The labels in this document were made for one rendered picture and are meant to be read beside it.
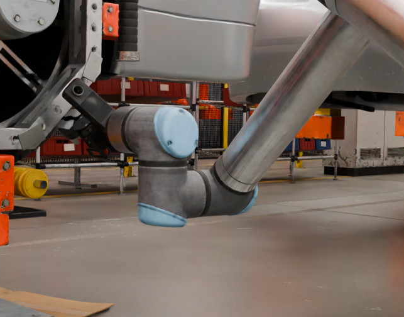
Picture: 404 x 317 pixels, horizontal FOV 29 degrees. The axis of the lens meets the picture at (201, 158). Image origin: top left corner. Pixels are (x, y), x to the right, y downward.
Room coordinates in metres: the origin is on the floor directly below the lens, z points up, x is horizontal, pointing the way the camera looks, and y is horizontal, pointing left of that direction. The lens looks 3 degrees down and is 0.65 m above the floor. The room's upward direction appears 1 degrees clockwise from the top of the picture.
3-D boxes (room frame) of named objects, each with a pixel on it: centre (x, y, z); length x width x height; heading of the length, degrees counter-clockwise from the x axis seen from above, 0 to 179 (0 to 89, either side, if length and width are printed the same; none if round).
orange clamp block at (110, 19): (1.71, 0.21, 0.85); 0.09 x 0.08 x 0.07; 135
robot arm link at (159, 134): (1.46, 0.08, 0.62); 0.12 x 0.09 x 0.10; 45
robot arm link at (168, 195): (1.46, 0.06, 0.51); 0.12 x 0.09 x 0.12; 124
